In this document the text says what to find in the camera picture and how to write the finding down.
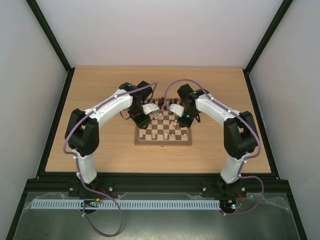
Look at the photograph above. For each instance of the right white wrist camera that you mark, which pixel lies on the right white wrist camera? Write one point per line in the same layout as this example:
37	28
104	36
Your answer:
176	109

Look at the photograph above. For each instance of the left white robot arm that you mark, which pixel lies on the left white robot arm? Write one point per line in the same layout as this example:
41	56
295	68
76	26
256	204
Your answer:
82	136

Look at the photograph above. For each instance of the left black frame post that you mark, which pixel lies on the left black frame post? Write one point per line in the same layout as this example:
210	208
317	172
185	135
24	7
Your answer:
41	19

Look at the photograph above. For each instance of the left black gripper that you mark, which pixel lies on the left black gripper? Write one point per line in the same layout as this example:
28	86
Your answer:
142	122

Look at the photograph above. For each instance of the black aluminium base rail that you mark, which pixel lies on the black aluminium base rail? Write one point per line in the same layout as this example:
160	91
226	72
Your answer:
208	185

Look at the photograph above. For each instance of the metal front tray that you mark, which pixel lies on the metal front tray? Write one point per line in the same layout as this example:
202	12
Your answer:
253	217

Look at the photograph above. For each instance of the grey slotted cable duct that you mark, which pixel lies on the grey slotted cable duct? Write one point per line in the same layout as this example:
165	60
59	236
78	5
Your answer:
73	204

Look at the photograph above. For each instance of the left white pieces pile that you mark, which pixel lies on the left white pieces pile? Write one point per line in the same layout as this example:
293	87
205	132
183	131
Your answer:
155	116

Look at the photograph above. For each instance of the wooden chess board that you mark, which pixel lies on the wooden chess board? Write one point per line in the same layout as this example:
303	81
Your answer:
156	127

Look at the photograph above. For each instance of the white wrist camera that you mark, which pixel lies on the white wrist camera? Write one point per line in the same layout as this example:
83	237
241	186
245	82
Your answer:
150	108
176	109

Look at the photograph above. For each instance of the right black frame post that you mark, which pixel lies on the right black frame post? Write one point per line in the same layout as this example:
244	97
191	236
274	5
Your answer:
279	15

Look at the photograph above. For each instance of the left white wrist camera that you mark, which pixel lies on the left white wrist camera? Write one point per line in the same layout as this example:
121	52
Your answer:
150	108

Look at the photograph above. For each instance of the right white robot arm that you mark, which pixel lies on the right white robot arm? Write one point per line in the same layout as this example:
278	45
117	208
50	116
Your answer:
240	136

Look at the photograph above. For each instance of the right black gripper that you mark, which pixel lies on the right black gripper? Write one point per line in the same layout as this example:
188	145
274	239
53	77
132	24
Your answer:
185	120

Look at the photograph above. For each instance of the black frame post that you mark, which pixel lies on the black frame post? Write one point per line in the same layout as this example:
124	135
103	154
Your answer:
41	19
279	15

